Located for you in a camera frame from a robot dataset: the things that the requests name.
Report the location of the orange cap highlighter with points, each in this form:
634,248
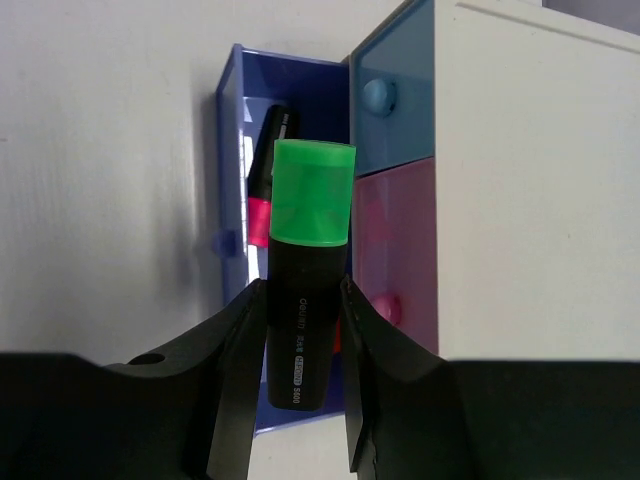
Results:
337,340

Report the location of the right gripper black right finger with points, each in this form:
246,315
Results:
410,414

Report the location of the pink cap highlighter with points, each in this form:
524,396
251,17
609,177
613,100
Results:
280,122

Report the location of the white drawer organizer box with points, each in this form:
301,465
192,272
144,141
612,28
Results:
537,184

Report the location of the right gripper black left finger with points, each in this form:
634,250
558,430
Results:
184,410

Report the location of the small blue drawer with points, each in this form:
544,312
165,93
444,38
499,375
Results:
392,90

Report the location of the pink drawer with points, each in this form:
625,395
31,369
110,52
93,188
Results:
395,247

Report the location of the green cap highlighter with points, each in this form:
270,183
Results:
307,255

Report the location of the wide blue drawer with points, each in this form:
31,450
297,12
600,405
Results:
253,81

